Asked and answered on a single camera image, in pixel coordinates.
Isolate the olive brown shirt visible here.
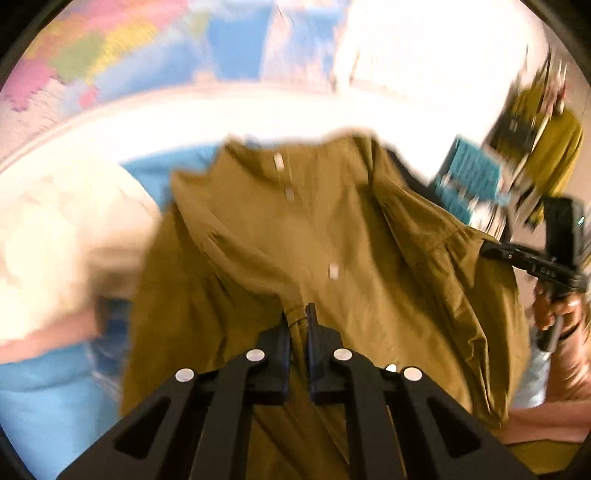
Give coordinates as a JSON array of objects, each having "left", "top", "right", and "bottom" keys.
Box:
[{"left": 121, "top": 136, "right": 529, "bottom": 479}]

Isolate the person's right hand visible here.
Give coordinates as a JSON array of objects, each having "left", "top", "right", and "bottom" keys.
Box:
[{"left": 530, "top": 280, "right": 588, "bottom": 345}]

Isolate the mustard yellow hanging cloth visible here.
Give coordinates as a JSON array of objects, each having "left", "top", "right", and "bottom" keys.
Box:
[{"left": 490, "top": 80, "right": 583, "bottom": 229}]

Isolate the teal perforated storage basket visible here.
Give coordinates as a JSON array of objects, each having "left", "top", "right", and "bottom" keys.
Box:
[{"left": 430, "top": 136, "right": 510, "bottom": 235}]

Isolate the blue bed sheet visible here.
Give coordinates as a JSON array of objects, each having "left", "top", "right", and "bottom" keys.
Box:
[{"left": 1, "top": 145, "right": 217, "bottom": 479}]

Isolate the cream pillow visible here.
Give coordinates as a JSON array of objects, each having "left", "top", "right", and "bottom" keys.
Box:
[{"left": 1, "top": 162, "right": 161, "bottom": 363}]

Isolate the colourful wall map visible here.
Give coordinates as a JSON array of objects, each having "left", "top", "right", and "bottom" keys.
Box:
[{"left": 1, "top": 1, "right": 349, "bottom": 156}]

